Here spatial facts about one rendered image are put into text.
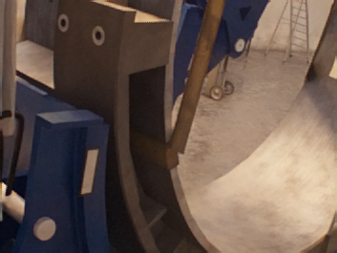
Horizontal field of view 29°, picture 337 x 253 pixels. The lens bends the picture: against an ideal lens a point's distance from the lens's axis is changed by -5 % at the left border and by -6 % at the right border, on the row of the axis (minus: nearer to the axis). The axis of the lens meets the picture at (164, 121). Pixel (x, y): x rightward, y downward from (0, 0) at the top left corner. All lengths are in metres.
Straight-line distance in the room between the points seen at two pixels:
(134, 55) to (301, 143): 1.96
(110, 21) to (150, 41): 0.12
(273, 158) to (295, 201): 0.35
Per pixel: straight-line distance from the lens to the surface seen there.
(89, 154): 1.63
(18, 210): 1.72
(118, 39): 1.62
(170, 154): 1.88
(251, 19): 5.31
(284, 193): 3.26
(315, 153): 3.45
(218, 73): 11.36
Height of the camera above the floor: 2.57
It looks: 16 degrees down
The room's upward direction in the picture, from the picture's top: 12 degrees clockwise
